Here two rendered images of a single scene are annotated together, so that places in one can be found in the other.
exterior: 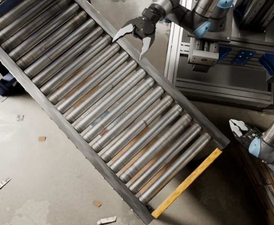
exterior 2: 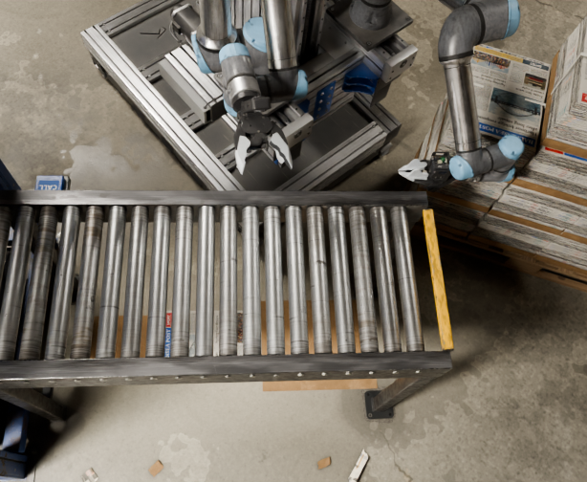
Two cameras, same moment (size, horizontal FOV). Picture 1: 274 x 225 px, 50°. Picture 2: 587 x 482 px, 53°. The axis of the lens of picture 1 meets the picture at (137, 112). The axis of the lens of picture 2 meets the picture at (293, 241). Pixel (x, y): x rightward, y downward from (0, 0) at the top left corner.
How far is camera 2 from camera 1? 0.60 m
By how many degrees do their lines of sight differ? 20
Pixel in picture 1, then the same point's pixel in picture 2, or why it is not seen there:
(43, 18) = (44, 266)
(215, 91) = (317, 176)
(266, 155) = (480, 164)
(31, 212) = not seen: outside the picture
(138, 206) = (422, 359)
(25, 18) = (16, 291)
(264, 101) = (378, 137)
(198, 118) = (370, 200)
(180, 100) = (329, 199)
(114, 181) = (366, 361)
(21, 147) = not seen: outside the picture
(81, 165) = (250, 440)
